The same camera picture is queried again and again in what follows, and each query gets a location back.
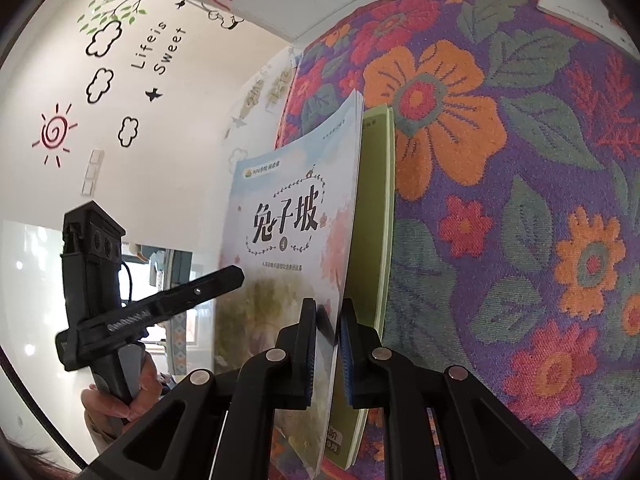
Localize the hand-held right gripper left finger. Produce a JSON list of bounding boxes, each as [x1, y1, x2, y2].
[[80, 297, 321, 480]]

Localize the light green book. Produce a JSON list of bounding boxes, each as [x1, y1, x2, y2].
[[327, 104, 396, 468]]

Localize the black outline cloud sticker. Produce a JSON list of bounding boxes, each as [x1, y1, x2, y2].
[[85, 20, 123, 58]]

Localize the floral blanket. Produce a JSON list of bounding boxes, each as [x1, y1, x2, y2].
[[277, 0, 640, 480]]

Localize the black cable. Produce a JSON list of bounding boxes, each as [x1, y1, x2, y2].
[[119, 260, 135, 308]]

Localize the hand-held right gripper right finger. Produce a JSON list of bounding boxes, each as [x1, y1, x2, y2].
[[337, 299, 578, 480]]

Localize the person's dark hair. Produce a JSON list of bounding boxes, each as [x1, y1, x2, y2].
[[0, 440, 76, 480]]

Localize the person's left hand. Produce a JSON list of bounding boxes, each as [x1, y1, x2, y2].
[[80, 350, 163, 443]]

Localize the plain white book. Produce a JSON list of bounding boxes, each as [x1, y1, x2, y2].
[[537, 0, 636, 53]]

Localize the pale blue book pink tree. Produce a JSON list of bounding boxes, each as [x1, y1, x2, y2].
[[212, 89, 365, 478]]

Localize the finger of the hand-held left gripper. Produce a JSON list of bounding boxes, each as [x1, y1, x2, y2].
[[150, 265, 246, 318]]

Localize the red sun wall sticker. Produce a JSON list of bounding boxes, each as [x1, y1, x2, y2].
[[32, 104, 78, 168]]

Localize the white wall switches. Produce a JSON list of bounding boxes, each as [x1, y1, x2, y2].
[[80, 149, 103, 196]]

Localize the pale gold flower decal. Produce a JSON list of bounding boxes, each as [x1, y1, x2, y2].
[[266, 66, 293, 111]]

